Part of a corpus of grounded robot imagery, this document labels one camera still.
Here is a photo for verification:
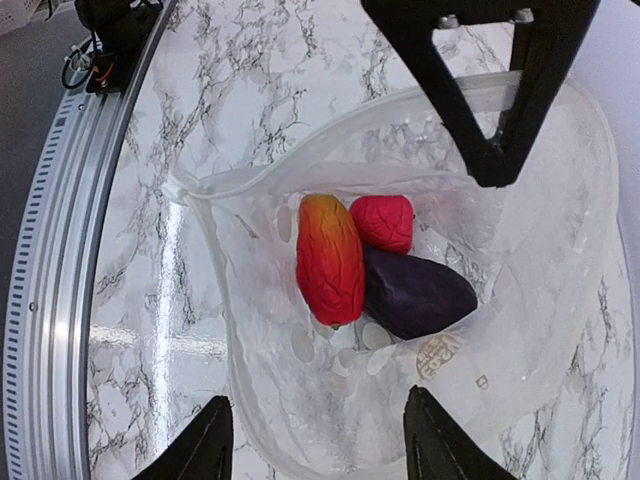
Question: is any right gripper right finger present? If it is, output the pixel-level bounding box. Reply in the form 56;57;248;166
403;386;515;480

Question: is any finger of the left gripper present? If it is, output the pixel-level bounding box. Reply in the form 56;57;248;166
362;0;599;188

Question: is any orange carrot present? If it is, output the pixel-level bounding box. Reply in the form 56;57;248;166
296;194;365;330

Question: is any purple eggplant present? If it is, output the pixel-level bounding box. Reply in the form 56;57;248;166
363;246;478;340

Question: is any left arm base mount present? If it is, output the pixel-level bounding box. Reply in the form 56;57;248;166
61;0;164;95

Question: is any red crinkled fruit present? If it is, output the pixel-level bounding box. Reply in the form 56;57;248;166
349;195;415;255

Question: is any clear zip top bag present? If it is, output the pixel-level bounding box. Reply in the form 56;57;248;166
165;80;618;479

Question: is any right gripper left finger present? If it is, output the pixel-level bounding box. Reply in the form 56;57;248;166
134;396;234;480

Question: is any front aluminium rail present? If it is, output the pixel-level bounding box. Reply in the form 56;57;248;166
1;1;175;479

